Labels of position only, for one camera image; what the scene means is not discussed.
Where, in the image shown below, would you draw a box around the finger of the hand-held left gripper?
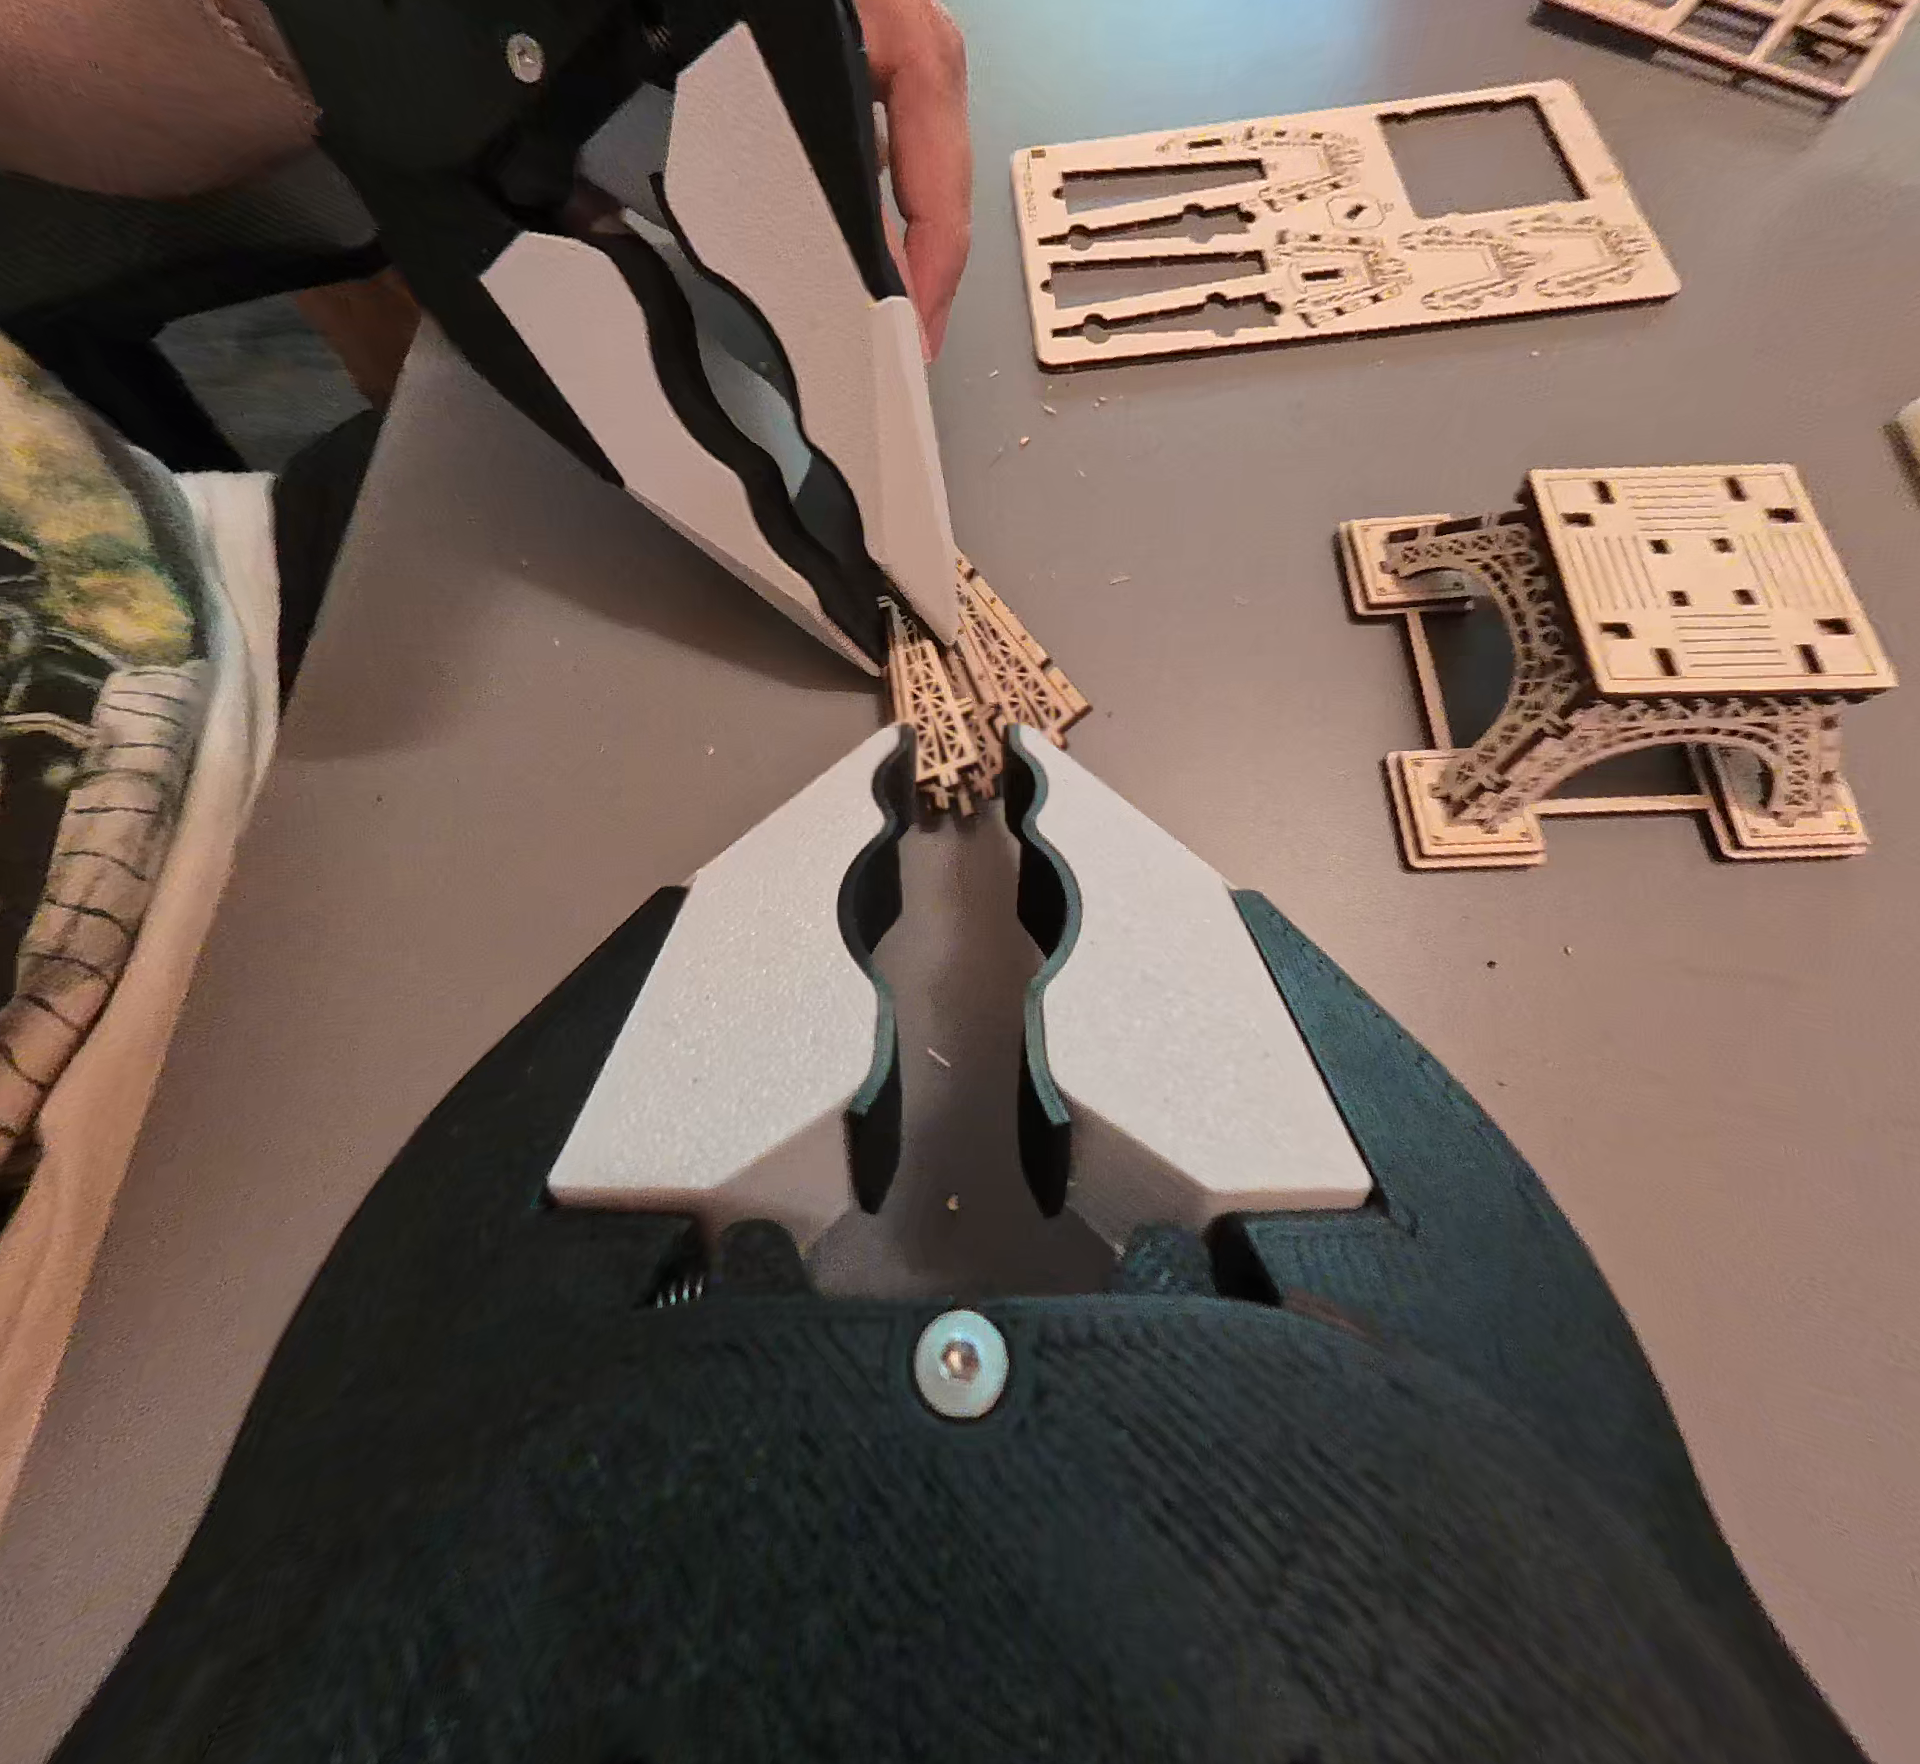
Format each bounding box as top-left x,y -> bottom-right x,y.
658,23 -> 961,646
481,230 -> 888,681

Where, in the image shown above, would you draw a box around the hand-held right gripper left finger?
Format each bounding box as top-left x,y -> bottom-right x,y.
540,724 -> 918,1219

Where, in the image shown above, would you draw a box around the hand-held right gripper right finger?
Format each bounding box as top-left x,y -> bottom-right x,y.
999,724 -> 1375,1247

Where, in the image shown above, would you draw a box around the wooden tower spire assembly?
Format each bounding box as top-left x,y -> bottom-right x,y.
877,557 -> 1090,825

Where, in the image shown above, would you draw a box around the grey desk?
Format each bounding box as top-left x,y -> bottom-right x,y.
0,0 -> 1920,1764

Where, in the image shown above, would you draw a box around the person's left hand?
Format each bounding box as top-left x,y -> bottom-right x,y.
787,0 -> 970,363

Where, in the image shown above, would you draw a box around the wooden part sheet long slots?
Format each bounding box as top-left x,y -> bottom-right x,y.
1010,79 -> 1680,371

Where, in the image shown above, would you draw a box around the wooden tower base model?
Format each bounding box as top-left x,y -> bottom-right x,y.
1335,462 -> 1899,872

